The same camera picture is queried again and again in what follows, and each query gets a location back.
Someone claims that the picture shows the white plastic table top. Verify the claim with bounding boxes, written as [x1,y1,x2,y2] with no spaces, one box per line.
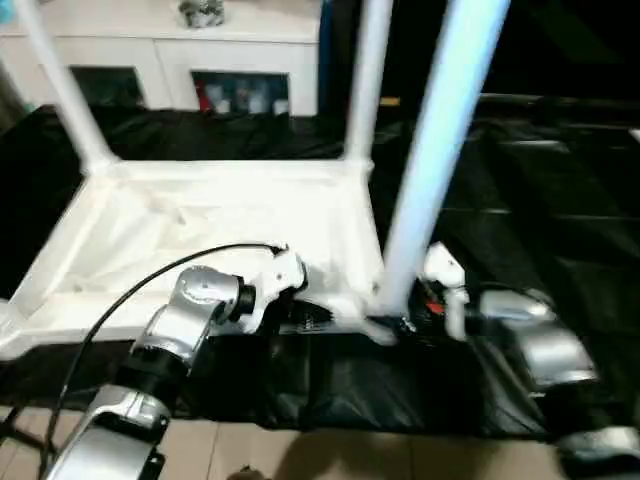
[0,158,401,361]

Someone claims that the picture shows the white plastic table leg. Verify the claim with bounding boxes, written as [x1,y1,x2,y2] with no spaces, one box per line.
[343,0,395,171]
[14,0,121,176]
[367,0,512,347]
[0,297,26,359]

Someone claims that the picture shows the black glossy mat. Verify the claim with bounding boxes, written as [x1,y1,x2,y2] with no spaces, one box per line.
[0,102,640,444]

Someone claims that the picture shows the black television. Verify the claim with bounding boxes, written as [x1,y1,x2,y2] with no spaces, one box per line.
[479,92,640,114]

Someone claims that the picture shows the white glass-door cabinet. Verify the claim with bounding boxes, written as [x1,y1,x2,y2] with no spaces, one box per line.
[0,0,321,116]

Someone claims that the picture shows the black bundle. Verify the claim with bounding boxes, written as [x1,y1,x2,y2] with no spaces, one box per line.
[178,0,227,27]

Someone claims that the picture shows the grey curtain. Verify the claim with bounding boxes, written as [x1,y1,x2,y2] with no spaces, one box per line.
[0,64,26,131]

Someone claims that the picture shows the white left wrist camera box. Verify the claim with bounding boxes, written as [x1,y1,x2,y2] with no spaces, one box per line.
[244,247,309,334]

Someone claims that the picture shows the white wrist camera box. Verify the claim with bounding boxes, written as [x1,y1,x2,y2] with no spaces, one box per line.
[422,242,471,336]
[244,247,309,334]

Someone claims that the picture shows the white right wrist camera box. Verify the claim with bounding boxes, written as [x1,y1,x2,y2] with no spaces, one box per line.
[422,242,471,336]

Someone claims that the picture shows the black metal table frame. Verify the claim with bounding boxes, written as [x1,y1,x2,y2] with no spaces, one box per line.
[0,404,71,480]

